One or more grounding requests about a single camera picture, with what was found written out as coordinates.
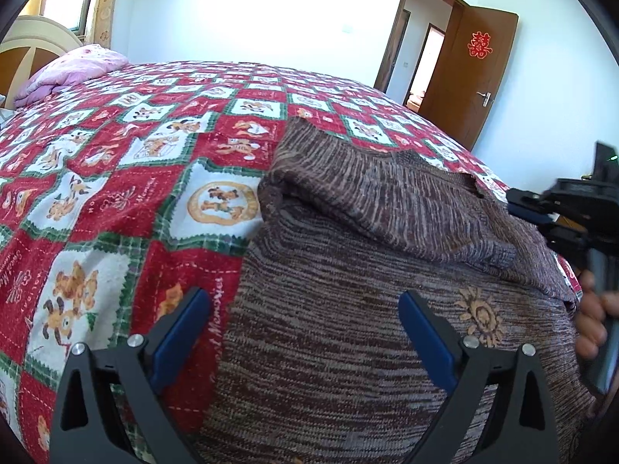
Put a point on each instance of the red cartoon printed bedspread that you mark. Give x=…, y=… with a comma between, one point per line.
x=121, y=154

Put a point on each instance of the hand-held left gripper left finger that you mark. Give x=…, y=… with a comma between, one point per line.
x=181, y=333

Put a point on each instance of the patterned curtain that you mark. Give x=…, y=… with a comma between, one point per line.
x=104, y=14

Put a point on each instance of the brown door frame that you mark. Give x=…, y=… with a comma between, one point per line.
x=392, y=38

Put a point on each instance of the brown wooden door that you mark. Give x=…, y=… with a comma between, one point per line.
x=459, y=101

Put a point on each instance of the brown knit sweater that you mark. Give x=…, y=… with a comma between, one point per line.
x=338, y=299

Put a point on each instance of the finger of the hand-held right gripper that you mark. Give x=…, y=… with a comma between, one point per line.
x=532, y=213
x=527, y=196

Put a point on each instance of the person's right hand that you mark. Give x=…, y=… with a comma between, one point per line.
x=590, y=324

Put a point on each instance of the pink quilt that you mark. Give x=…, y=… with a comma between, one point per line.
x=72, y=70

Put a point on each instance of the cream wooden headboard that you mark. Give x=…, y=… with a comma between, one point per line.
x=29, y=41

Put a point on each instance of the red paper door decoration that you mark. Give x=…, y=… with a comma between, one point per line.
x=479, y=45

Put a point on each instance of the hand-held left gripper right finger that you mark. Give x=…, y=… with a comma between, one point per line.
x=425, y=343

